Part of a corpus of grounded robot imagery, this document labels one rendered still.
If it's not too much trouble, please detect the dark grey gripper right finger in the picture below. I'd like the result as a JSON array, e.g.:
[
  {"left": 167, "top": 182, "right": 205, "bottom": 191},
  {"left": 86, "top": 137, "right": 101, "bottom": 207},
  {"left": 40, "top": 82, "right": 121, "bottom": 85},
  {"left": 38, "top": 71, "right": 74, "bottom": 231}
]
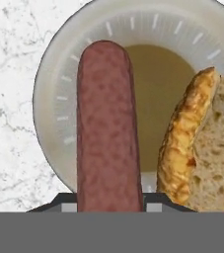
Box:
[{"left": 142, "top": 192, "right": 196, "bottom": 213}]

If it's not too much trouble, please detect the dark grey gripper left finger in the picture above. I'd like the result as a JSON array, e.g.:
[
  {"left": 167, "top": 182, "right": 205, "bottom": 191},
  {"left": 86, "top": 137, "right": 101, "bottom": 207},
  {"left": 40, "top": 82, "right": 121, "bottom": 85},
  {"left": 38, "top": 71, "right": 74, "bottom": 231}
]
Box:
[{"left": 27, "top": 193, "right": 79, "bottom": 213}]

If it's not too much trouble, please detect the reddish brown sausage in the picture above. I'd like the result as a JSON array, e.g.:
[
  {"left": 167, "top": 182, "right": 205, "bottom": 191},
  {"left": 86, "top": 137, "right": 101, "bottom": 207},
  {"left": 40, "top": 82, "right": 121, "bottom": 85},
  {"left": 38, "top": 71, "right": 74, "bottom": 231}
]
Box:
[{"left": 76, "top": 40, "right": 144, "bottom": 213}]

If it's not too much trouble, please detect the golden crusted bread bun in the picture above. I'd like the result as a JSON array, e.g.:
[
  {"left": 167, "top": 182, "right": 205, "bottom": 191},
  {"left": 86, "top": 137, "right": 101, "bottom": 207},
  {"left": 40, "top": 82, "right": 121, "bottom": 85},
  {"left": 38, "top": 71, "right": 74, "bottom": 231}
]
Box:
[{"left": 156, "top": 66, "right": 224, "bottom": 213}]

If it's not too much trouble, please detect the white bowl with olive centre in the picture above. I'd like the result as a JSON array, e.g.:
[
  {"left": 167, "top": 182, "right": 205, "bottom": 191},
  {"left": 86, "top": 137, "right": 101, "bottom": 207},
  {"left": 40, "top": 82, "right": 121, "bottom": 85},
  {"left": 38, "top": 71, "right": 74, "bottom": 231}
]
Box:
[{"left": 32, "top": 0, "right": 224, "bottom": 195}]

